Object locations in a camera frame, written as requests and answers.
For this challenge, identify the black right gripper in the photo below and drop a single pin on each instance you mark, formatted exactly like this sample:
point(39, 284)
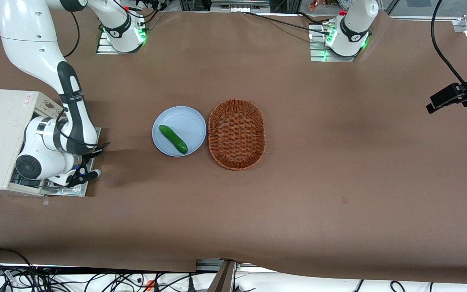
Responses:
point(87, 157)

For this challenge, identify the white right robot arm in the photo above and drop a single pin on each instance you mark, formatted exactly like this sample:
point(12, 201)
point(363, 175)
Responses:
point(26, 32)

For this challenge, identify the round oven knob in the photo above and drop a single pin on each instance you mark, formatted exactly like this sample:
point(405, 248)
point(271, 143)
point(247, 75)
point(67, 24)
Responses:
point(48, 105)
point(58, 113)

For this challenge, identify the clear plastic oven stopper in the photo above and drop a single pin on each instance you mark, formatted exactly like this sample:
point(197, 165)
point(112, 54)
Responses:
point(46, 200)

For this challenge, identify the warning sticker on oven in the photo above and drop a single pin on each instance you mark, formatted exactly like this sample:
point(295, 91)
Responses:
point(28, 98)

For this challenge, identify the green cucumber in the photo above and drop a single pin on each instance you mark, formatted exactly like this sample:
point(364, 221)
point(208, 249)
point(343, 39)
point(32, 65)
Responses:
point(172, 138)

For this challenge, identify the light blue round plate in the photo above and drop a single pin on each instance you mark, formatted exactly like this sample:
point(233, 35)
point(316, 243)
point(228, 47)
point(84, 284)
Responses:
point(185, 121)

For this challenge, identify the brown oval wicker basket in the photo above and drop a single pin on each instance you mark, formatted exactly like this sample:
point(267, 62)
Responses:
point(236, 136)

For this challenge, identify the brown paper table cover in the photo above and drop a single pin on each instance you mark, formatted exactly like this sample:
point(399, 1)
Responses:
point(339, 142)

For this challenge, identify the grey metal background box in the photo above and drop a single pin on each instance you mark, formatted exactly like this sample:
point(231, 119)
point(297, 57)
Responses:
point(239, 5)

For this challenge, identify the aluminium extrusion post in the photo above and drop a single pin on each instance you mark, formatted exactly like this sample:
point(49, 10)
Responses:
point(223, 280)

